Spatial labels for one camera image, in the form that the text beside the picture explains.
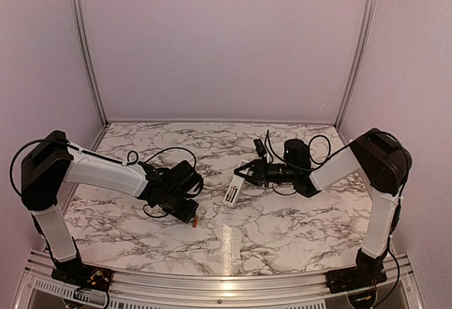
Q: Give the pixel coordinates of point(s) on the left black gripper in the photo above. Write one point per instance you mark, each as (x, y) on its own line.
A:
(187, 214)

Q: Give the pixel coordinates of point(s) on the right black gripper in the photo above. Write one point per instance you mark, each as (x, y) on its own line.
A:
(259, 176)

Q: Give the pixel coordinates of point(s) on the orange AAA battery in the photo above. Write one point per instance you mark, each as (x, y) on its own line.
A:
(195, 221)

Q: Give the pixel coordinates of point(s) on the white remote control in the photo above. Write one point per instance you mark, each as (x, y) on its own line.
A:
(233, 191)

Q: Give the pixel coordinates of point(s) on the white battery cover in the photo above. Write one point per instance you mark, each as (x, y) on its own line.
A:
(235, 245)

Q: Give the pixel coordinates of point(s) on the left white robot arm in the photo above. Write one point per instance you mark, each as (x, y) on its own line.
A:
(51, 163)

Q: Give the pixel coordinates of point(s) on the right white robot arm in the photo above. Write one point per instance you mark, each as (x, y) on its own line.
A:
(378, 156)

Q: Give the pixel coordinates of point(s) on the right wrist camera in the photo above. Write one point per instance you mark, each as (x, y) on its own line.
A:
(260, 149)

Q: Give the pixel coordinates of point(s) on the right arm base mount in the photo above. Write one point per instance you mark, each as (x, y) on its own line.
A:
(350, 279)

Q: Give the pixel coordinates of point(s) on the aluminium front rail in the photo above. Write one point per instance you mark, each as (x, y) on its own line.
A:
(132, 289)

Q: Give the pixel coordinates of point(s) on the right aluminium corner post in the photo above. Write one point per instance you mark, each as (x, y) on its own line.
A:
(362, 41)

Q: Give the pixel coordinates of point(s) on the aluminium corner post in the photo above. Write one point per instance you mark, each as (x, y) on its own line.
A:
(88, 62)
(362, 41)

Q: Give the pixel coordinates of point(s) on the left aluminium corner post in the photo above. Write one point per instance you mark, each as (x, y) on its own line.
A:
(88, 62)

